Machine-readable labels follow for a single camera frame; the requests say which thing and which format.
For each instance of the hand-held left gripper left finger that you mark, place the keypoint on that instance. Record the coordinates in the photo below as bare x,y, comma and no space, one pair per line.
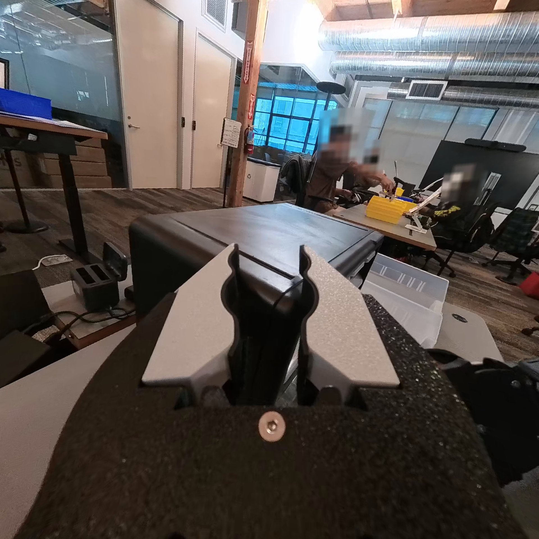
189,328

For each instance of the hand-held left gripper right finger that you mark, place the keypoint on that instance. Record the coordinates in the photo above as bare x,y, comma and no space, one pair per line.
345,332

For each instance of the black drawer cabinet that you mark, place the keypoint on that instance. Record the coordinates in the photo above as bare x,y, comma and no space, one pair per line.
261,231

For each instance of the large clear storage bin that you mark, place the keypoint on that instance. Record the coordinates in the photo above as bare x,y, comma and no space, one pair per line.
404,290

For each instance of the black battery charger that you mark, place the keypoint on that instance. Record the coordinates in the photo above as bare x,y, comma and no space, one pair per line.
90,290

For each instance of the wooden work table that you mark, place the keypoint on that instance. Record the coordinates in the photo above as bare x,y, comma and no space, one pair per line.
379,229

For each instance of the red bag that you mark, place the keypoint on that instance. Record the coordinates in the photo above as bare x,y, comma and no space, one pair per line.
530,286

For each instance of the yellow storage bins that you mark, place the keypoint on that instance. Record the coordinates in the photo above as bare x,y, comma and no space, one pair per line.
387,210

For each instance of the white power adapter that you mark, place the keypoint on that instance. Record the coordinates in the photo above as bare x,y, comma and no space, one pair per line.
52,261

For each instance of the office chair with black jacket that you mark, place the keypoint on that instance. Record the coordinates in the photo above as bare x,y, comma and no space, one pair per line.
294,177

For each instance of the white recycling bin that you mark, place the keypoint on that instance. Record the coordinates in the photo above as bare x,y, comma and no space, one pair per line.
261,181

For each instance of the black case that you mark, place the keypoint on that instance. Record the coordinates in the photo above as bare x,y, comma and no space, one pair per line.
21,299

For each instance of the plaid office chair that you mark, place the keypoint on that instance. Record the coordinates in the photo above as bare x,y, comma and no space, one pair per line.
520,231

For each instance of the stack of cardboard boxes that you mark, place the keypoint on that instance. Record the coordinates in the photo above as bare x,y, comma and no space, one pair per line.
90,166

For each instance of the red fire extinguisher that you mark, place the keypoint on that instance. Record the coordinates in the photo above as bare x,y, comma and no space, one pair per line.
250,139

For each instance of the small whiteboard on stand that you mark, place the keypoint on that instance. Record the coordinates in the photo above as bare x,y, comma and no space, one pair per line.
231,132

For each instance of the narrow white door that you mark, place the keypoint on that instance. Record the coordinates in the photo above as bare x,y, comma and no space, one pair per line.
212,118

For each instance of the large black screen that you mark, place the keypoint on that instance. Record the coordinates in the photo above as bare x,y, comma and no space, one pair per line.
513,177

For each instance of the wide white door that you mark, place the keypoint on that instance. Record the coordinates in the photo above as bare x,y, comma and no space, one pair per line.
147,105

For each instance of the black video bar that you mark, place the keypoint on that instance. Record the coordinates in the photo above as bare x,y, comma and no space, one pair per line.
495,145

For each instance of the wooden standing desk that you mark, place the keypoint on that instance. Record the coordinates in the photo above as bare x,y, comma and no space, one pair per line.
50,128

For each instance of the black floor lamp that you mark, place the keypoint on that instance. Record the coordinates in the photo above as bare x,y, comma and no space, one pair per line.
330,87

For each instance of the ceiling air vent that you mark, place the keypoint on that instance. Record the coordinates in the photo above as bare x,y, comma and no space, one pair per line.
426,89

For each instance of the blue box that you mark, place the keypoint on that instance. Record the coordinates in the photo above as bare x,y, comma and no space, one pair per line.
23,103

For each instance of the wooden post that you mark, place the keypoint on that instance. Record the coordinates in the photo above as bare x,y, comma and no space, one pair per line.
248,84

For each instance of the medium silver air duct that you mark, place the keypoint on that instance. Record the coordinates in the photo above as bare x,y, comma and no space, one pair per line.
421,65

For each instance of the thin silver air duct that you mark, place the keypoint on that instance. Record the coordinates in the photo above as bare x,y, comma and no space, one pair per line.
492,92

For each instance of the large silver air duct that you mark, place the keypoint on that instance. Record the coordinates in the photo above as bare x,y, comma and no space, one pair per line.
421,31

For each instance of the wall air vent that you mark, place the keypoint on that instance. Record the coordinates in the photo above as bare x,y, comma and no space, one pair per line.
216,12

